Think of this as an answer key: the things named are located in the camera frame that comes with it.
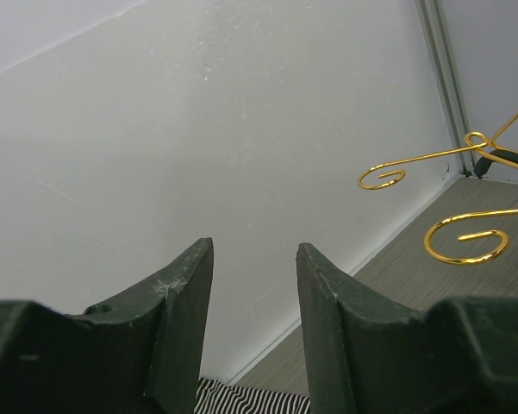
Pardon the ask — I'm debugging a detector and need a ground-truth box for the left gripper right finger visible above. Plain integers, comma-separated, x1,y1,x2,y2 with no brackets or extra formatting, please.
296,243,518,413

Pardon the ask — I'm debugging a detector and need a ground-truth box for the gold wine glass rack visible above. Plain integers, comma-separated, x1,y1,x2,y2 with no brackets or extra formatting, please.
357,111,518,267

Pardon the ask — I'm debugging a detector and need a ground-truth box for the striped black white cloth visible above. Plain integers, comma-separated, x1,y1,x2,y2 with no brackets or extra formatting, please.
194,379,311,414

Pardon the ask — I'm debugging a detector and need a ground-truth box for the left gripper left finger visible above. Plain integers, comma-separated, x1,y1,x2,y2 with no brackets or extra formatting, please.
0,238,214,413

